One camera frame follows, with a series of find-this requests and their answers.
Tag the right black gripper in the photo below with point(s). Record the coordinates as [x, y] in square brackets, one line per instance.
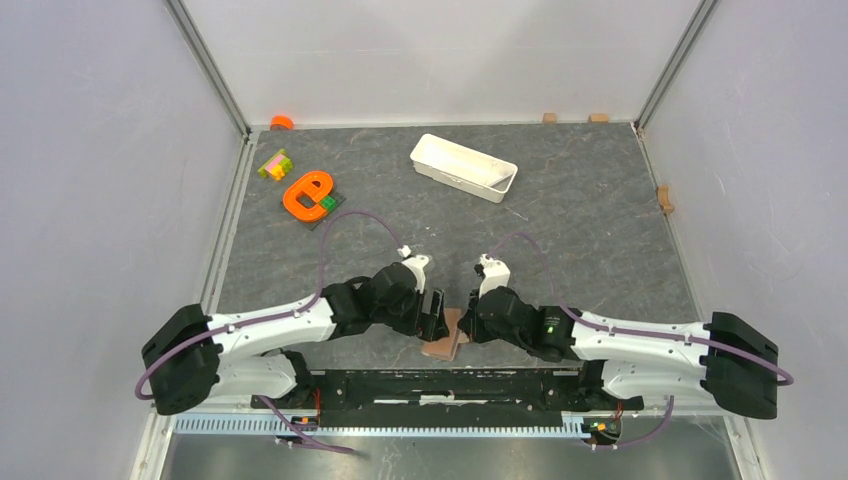
[480, 335]

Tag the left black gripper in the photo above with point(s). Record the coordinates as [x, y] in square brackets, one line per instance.
[426, 326]

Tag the brown leather card holder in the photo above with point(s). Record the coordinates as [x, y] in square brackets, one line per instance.
[445, 349]

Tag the white plastic tray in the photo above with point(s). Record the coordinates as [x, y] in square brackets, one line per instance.
[463, 168]

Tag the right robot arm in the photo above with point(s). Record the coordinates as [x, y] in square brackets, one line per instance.
[724, 361]

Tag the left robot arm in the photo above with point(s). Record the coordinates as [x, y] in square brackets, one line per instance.
[196, 356]

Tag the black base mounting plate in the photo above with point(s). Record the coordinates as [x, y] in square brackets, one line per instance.
[529, 397]

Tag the green brick on dark plate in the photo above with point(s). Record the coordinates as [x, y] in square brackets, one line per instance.
[330, 204]

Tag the orange letter-shaped plastic piece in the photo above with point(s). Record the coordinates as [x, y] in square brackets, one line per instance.
[302, 198]

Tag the curved wooden piece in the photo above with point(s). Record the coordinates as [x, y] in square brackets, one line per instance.
[664, 199]

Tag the small wooden block right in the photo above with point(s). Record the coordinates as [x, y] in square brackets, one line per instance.
[599, 118]

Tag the colourful toy brick stack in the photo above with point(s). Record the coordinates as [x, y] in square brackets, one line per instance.
[277, 166]

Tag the orange round cap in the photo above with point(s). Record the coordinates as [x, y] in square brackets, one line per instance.
[281, 122]

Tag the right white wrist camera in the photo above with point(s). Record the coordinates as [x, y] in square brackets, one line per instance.
[493, 273]

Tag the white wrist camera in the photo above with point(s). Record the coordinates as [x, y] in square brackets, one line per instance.
[418, 264]
[493, 273]

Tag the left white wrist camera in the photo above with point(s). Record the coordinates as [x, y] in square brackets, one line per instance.
[418, 264]

